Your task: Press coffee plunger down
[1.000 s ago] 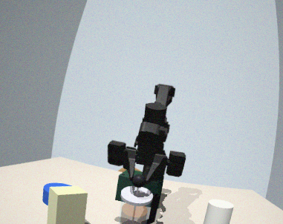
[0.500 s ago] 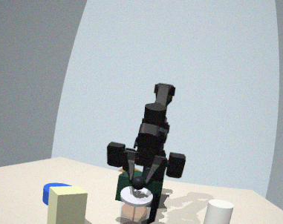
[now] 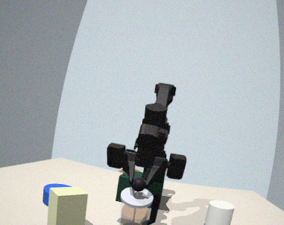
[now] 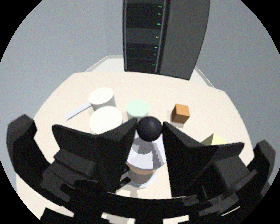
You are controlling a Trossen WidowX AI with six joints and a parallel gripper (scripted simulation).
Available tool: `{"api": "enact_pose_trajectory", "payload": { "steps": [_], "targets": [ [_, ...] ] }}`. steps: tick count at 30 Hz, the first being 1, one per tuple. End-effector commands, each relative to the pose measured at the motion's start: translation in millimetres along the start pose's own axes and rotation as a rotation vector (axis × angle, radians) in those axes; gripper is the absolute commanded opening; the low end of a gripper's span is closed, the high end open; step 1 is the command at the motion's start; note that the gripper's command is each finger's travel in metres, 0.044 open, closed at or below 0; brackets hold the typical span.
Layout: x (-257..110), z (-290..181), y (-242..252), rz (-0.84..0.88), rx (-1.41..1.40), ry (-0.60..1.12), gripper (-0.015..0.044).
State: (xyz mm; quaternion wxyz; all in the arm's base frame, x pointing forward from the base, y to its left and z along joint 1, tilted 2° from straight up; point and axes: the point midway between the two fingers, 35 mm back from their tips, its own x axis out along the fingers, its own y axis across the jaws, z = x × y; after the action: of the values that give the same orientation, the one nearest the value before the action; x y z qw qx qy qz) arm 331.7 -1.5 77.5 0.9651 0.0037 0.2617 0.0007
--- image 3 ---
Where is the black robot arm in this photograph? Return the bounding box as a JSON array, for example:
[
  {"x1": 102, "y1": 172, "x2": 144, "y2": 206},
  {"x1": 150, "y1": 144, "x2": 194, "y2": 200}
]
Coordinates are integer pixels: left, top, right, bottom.
[{"x1": 133, "y1": 83, "x2": 176, "y2": 180}]

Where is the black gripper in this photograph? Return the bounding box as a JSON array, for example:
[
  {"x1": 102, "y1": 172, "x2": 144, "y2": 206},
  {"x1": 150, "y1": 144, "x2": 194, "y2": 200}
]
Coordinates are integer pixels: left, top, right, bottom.
[{"x1": 107, "y1": 142, "x2": 186, "y2": 188}]

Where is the beige rectangular block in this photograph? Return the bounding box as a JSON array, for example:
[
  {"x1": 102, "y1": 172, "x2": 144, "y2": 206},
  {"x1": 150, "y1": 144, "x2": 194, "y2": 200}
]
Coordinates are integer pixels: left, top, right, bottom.
[{"x1": 47, "y1": 187, "x2": 88, "y2": 225}]

